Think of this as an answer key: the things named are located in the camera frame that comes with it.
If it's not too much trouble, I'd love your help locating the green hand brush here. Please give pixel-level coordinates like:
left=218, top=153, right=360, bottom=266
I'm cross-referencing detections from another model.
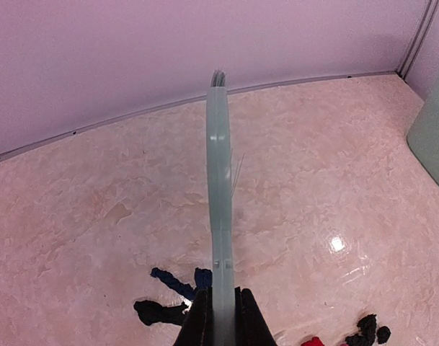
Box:
left=206, top=70, right=236, bottom=345

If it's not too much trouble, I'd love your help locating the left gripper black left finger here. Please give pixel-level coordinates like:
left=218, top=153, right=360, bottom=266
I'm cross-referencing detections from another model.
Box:
left=173, top=288, right=213, bottom=346

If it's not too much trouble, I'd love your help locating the green plastic waste bin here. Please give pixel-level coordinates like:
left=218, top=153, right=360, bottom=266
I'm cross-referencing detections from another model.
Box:
left=407, top=77, right=439, bottom=186

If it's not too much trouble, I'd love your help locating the right aluminium frame post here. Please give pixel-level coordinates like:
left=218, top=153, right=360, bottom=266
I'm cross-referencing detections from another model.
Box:
left=396, top=0, right=439, bottom=80

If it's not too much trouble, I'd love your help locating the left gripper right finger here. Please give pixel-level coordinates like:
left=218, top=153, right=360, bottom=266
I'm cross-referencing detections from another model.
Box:
left=235, top=287, right=277, bottom=346

